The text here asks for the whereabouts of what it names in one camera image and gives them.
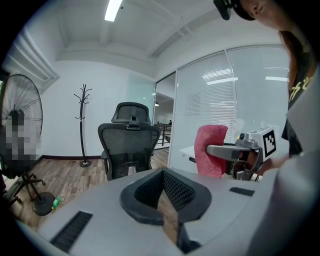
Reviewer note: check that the person's face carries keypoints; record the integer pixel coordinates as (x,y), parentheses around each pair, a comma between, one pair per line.
(265,13)

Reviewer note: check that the person's right hand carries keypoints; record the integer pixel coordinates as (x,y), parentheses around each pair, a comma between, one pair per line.
(247,157)

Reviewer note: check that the green plastic bottle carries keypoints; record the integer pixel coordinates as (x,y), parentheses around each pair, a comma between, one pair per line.
(57,202)

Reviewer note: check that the black standing floor fan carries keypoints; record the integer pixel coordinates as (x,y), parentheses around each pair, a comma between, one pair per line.
(27,100)

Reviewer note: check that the red wiping cloth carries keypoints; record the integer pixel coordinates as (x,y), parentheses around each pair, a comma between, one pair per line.
(210,135)

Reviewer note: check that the person's black printed t-shirt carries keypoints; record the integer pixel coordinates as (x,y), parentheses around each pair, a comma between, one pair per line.
(303,82)

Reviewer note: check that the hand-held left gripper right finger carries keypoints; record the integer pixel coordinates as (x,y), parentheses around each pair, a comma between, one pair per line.
(197,200)

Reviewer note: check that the glass partition with blinds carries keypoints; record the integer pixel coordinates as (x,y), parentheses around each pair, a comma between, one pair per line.
(207,95)

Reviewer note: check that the black metal railing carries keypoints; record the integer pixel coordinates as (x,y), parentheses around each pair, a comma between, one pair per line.
(163,136)

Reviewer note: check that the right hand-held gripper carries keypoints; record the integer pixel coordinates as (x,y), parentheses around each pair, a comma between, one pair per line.
(225,151)

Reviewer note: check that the long ceiling light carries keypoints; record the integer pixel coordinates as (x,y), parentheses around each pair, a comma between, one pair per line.
(113,10)

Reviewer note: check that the person's right forearm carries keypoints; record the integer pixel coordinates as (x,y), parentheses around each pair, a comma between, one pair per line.
(275,163)

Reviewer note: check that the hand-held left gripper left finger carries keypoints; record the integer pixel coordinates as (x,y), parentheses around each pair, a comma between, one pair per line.
(130,200)

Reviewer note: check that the black coat rack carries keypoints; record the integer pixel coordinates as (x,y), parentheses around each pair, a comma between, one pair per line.
(81,130)

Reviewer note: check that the white desk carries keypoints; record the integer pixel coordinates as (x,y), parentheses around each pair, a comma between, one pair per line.
(187,151)

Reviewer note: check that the black mesh office chair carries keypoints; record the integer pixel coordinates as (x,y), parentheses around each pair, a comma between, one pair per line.
(126,140)

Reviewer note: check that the black wheeled chair base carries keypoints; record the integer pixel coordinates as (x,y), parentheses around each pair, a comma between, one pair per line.
(31,178)

